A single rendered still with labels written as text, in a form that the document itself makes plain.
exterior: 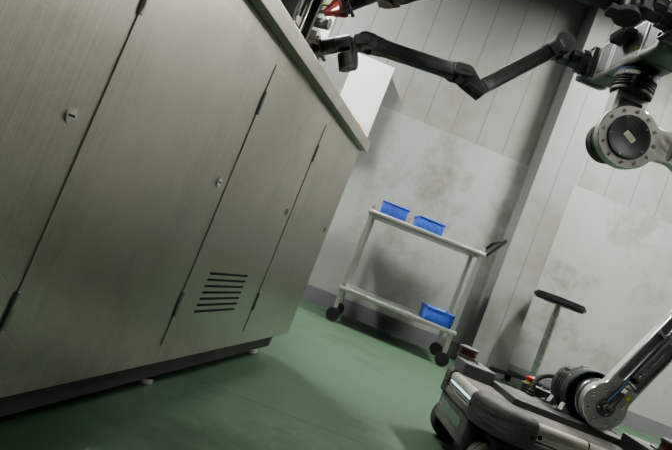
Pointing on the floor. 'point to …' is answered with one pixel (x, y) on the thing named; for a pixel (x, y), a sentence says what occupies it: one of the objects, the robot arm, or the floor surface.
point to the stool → (544, 334)
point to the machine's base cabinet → (148, 170)
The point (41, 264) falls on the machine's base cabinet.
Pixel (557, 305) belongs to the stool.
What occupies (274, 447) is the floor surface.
